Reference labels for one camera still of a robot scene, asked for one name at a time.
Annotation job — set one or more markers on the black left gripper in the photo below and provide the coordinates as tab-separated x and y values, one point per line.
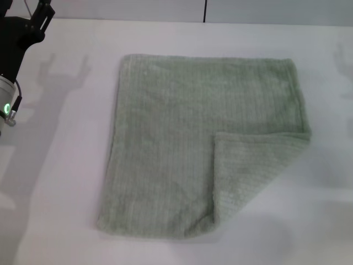
16	36

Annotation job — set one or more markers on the light green ribbed towel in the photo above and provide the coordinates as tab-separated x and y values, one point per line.
171	132

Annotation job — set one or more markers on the black vertical background strip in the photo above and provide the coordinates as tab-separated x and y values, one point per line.
205	11

